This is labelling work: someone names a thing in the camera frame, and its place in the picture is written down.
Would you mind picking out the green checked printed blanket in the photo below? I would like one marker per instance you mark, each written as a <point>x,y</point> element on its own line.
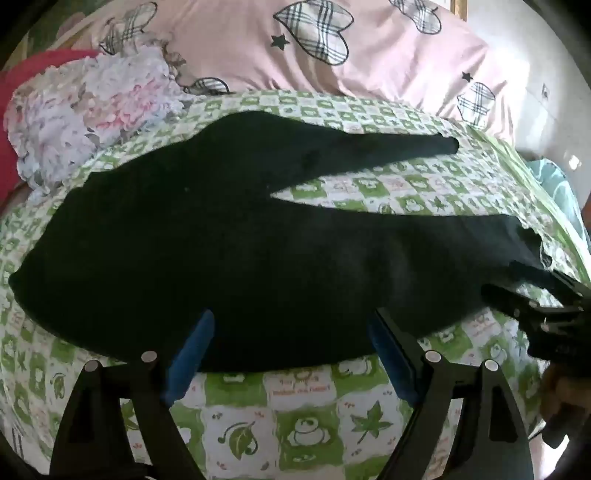
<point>295,415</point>

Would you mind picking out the black pants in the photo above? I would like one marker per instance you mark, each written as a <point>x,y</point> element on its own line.
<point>221,258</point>

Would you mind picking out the red cloth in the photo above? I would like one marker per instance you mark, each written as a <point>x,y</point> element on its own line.
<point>9,157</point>

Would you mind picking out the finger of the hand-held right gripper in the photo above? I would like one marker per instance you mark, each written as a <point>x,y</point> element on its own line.
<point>561,281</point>
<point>508,300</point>

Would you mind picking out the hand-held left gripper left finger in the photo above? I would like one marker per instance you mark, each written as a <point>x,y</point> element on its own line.
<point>194,350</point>

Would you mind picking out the teal cloth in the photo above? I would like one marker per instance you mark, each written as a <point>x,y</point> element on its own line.
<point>561,194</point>

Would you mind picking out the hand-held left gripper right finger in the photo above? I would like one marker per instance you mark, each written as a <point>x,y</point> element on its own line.
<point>392,364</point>

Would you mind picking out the pink quilt with plaid hearts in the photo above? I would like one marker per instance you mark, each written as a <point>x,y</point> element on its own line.
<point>369,50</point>

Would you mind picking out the person's right hand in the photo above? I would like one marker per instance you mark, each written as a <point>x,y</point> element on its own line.
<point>561,401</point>

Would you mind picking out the floral ruffled pillow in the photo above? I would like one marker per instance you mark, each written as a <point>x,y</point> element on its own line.
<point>92,110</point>

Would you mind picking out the wooden frame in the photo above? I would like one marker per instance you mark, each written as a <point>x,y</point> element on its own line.
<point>459,8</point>

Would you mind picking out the white wall socket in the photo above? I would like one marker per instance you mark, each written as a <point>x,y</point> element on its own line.
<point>545,90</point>

